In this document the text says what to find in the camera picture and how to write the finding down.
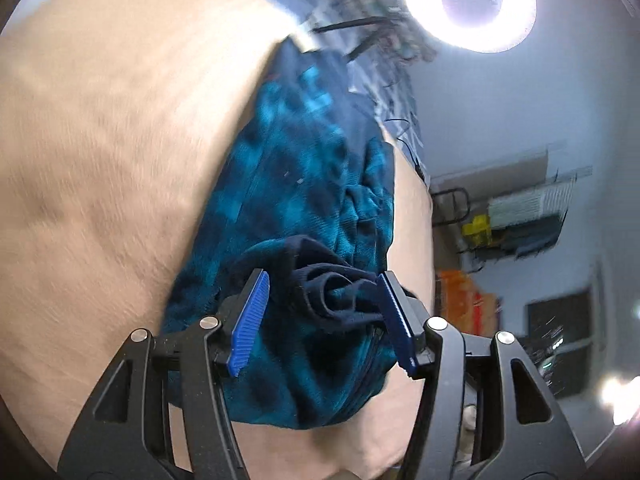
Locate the white air conditioner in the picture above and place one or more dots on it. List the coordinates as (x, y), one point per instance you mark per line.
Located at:
(525, 205)

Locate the black tripod stand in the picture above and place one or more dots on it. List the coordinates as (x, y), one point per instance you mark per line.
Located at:
(350, 23)

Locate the tan blanket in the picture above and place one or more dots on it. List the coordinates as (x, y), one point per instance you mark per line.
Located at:
(100, 160)

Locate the blue checked bed sheet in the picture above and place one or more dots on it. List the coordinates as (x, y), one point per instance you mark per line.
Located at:
(395, 95)

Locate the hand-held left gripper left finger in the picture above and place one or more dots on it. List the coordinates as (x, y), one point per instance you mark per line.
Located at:
(250, 320)

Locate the black metal frame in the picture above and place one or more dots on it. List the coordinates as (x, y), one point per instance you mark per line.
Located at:
(467, 205)

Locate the orange box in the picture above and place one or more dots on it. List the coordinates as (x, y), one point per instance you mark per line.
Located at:
(460, 295)

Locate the teal plaid fleece garment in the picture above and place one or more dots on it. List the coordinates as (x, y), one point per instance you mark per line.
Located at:
(300, 185)

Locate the dark window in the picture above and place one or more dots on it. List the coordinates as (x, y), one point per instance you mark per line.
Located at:
(560, 330)

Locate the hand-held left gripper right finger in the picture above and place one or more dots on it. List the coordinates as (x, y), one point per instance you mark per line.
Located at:
(395, 325)

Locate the yellow box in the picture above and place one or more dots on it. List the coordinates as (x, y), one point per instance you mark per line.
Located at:
(477, 230)

